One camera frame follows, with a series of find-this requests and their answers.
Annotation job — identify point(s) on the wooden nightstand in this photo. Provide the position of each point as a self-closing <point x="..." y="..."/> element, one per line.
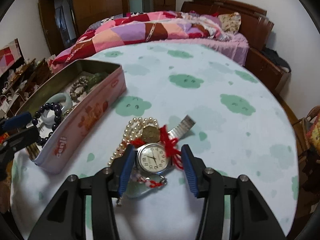
<point x="265" y="68"/>

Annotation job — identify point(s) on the dark garment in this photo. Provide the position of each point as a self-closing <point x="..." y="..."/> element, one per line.
<point x="312" y="170"/>

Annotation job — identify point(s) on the wicker chair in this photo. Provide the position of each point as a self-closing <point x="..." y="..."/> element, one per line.
<point x="303" y="127"/>

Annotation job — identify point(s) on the wristwatch with metal band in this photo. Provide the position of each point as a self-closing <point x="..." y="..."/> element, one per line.
<point x="152" y="158"/>

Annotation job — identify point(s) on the wooden television cabinet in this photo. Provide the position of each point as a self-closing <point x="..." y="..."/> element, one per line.
<point x="30" y="80"/>

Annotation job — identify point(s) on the floral pillow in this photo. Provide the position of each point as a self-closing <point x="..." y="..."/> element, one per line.
<point x="230" y="22"/>

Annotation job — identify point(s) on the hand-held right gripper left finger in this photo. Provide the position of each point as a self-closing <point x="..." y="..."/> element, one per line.
<point x="126" y="165"/>

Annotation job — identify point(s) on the flat screen television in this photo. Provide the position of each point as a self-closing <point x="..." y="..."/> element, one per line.
<point x="10" y="57"/>

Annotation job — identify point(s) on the wooden bed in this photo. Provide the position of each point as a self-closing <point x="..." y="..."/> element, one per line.
<point x="250" y="17"/>

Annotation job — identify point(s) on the white paper card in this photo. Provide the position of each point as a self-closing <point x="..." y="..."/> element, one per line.
<point x="44" y="133"/>

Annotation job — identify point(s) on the pink bed sheet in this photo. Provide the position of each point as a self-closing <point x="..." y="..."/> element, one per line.
<point x="237" y="47"/>

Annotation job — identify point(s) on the dark clothing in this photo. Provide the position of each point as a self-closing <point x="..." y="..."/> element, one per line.
<point x="276" y="58"/>

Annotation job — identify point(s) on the pink metal tin box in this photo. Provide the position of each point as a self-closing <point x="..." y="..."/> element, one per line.
<point x="82" y="120"/>

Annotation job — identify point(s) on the white jade bangle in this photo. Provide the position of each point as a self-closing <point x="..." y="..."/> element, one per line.
<point x="58" y="96"/>

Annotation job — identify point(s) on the patchwork quilt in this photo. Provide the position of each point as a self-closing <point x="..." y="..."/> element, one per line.
<point x="125" y="30"/>

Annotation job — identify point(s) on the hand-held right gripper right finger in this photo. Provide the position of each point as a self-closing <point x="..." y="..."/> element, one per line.
<point x="188" y="170"/>

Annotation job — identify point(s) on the colourful patterned cushion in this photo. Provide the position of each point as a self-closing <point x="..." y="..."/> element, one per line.
<point x="315" y="132"/>

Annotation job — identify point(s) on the brown wooden wardrobe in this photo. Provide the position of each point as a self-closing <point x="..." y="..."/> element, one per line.
<point x="110" y="2"/>

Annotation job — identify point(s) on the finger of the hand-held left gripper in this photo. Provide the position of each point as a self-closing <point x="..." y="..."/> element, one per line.
<point x="17" y="120"/>
<point x="23" y="136"/>

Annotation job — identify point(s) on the pale jade pendant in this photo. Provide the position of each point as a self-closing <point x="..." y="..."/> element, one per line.
<point x="138" y="193"/>

